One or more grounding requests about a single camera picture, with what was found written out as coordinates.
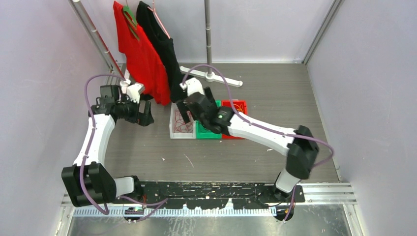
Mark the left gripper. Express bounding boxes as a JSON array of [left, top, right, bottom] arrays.
[[116, 94, 153, 126]]

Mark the cable bundle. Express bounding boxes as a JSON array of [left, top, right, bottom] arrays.
[[173, 109, 195, 134]]

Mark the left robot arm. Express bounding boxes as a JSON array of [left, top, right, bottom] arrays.
[[61, 83, 154, 207]]

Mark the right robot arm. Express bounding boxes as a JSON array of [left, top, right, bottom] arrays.
[[183, 86, 319, 202]]

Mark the garment rack centre pole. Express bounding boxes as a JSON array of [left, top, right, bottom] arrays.
[[179, 0, 243, 88]]

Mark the green plastic bin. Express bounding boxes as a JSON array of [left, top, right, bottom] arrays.
[[195, 120, 222, 139]]

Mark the white plastic bin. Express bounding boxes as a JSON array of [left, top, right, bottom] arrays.
[[169, 103, 196, 139]]

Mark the red plastic bin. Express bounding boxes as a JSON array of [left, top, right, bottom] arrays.
[[221, 100, 247, 139]]

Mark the red t-shirt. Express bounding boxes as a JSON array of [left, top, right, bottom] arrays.
[[113, 1, 171, 106]]

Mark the black t-shirt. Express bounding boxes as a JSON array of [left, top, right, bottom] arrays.
[[136, 1, 187, 103]]

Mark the green clothes hanger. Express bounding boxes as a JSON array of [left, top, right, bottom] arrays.
[[122, 5, 140, 41]]

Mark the pink clothes hanger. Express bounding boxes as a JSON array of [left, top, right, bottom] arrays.
[[148, 5, 171, 39]]

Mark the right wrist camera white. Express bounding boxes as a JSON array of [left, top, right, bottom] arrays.
[[179, 77, 205, 97]]

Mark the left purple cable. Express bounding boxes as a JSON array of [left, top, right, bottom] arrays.
[[79, 73, 169, 223]]

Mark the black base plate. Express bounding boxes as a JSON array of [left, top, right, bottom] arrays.
[[127, 181, 305, 210]]

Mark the aluminium rail frame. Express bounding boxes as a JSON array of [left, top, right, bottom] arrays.
[[60, 183, 358, 218]]

